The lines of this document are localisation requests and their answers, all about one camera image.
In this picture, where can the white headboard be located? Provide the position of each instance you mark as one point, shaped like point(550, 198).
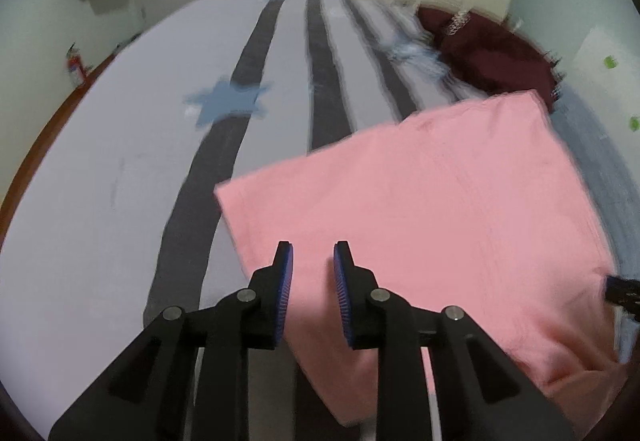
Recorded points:
point(595, 46)

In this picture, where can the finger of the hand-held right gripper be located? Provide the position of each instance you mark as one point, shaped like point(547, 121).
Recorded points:
point(622, 291)

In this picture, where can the red fire extinguisher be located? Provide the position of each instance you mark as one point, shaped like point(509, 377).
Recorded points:
point(76, 68)

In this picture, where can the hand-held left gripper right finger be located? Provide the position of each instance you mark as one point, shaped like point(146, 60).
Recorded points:
point(342, 296)

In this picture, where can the maroon garment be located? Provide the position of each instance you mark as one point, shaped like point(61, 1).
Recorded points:
point(495, 56)

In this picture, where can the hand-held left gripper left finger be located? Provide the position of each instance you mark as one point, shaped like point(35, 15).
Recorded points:
point(285, 291)

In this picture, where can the pink shirt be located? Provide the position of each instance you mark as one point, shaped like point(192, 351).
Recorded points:
point(425, 201)

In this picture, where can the striped star bedsheet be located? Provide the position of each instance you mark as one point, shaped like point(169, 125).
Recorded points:
point(125, 146)

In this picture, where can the green apple sticker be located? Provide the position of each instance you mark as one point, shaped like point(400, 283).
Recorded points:
point(634, 123)
point(610, 62)

